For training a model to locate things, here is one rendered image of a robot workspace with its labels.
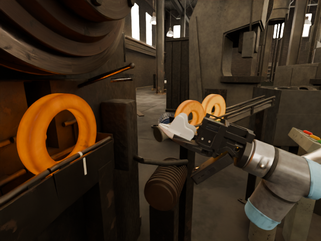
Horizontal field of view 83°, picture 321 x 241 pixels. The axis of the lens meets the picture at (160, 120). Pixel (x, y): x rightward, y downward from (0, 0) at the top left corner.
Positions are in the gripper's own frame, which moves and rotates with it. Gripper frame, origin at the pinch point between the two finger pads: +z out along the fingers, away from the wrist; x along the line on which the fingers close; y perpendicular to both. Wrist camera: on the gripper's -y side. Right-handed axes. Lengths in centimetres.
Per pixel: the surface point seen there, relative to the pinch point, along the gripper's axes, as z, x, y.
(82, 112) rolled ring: 17.8, 8.4, -0.6
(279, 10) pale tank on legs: -110, -818, 316
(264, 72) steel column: -240, -1336, 138
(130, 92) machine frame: 25.4, -29.4, -0.6
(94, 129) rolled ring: 16.3, 4.8, -5.5
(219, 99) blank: -11.2, -45.7, 7.1
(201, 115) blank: -6.4, -35.9, -0.6
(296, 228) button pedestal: -69, -51, -41
